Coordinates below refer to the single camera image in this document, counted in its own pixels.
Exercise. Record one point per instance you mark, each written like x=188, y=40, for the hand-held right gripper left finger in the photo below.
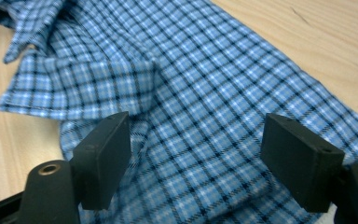
x=102, y=161

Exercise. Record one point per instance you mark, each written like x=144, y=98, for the blue checked shirt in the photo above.
x=199, y=77

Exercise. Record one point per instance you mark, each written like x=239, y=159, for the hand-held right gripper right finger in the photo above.
x=298, y=161

